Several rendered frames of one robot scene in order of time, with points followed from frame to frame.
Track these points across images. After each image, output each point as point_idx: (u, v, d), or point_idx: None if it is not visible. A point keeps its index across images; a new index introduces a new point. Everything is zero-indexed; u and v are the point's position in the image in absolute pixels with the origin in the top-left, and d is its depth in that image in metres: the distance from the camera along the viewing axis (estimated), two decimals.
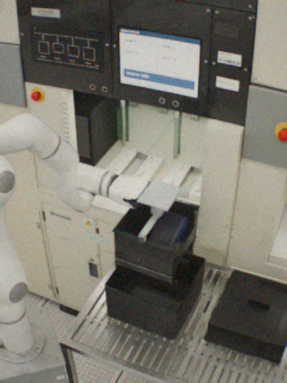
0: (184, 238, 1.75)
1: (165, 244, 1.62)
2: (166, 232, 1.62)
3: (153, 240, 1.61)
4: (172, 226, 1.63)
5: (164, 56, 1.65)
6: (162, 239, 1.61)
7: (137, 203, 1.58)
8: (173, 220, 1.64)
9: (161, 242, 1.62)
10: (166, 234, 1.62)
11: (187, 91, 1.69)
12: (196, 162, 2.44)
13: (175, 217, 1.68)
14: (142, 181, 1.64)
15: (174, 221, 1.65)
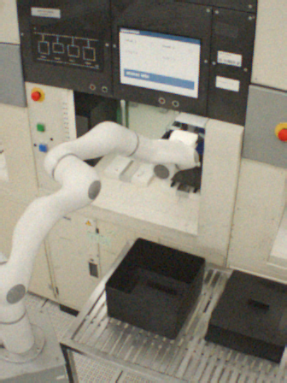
0: None
1: None
2: (205, 135, 2.16)
3: None
4: (201, 131, 2.17)
5: (164, 56, 1.65)
6: None
7: (201, 137, 2.02)
8: None
9: None
10: None
11: (187, 91, 1.69)
12: None
13: None
14: (177, 131, 2.02)
15: None
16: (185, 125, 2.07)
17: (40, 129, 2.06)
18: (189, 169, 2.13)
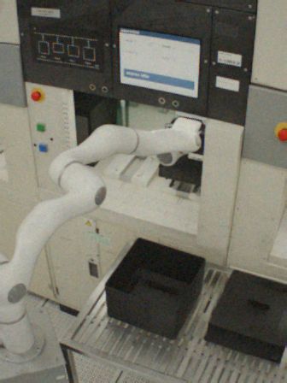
0: None
1: None
2: None
3: None
4: None
5: (164, 56, 1.65)
6: None
7: (204, 124, 2.04)
8: None
9: None
10: None
11: (187, 91, 1.69)
12: None
13: None
14: (180, 119, 2.04)
15: None
16: None
17: (40, 129, 2.06)
18: (190, 165, 2.10)
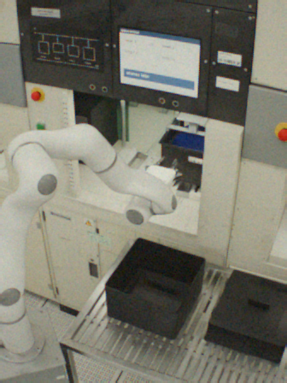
0: None
1: None
2: None
3: None
4: (201, 129, 2.19)
5: (164, 56, 1.65)
6: None
7: (179, 172, 1.83)
8: None
9: None
10: None
11: (187, 91, 1.69)
12: None
13: None
14: (152, 167, 1.82)
15: None
16: (162, 158, 1.88)
17: (40, 129, 2.06)
18: (190, 167, 2.14)
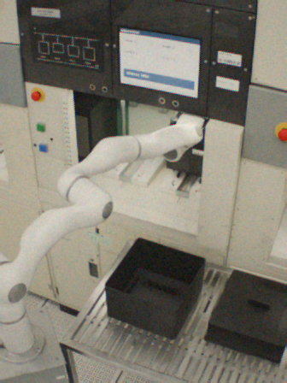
0: None
1: None
2: None
3: None
4: None
5: (164, 56, 1.65)
6: None
7: (207, 120, 2.07)
8: None
9: None
10: None
11: (187, 91, 1.69)
12: None
13: None
14: (184, 115, 2.07)
15: None
16: None
17: (40, 129, 2.06)
18: (195, 160, 2.17)
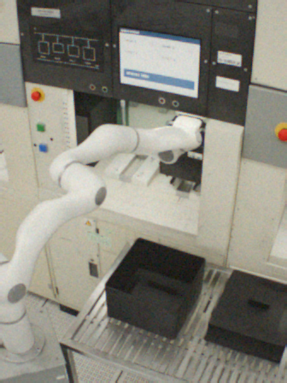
0: None
1: None
2: None
3: None
4: None
5: (164, 56, 1.65)
6: None
7: (204, 121, 2.04)
8: None
9: None
10: None
11: (187, 91, 1.69)
12: None
13: None
14: (181, 116, 2.04)
15: None
16: None
17: (40, 129, 2.06)
18: (190, 163, 2.11)
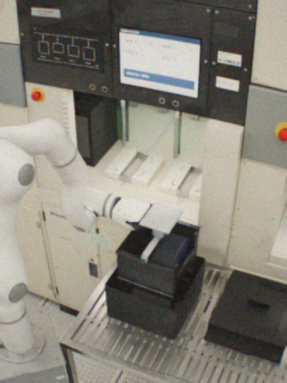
0: (185, 258, 1.79)
1: (166, 264, 1.67)
2: (166, 252, 1.67)
3: None
4: (173, 247, 1.68)
5: (164, 56, 1.65)
6: (163, 260, 1.66)
7: (139, 226, 1.63)
8: (174, 242, 1.69)
9: (162, 262, 1.67)
10: (166, 255, 1.68)
11: (187, 91, 1.69)
12: (196, 162, 2.44)
13: (177, 238, 1.73)
14: (143, 203, 1.69)
15: (175, 243, 1.70)
16: None
17: None
18: None
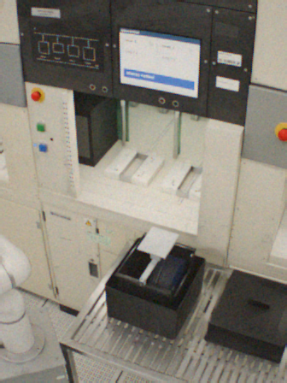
0: (182, 278, 1.86)
1: (163, 285, 1.74)
2: (164, 274, 1.74)
3: (152, 284, 1.73)
4: (170, 269, 1.75)
5: (164, 56, 1.65)
6: (161, 282, 1.73)
7: None
8: (172, 264, 1.76)
9: (160, 284, 1.74)
10: (164, 277, 1.75)
11: (187, 91, 1.69)
12: (196, 162, 2.44)
13: (173, 260, 1.80)
14: None
15: (172, 265, 1.77)
16: None
17: (40, 129, 2.06)
18: (126, 274, 1.85)
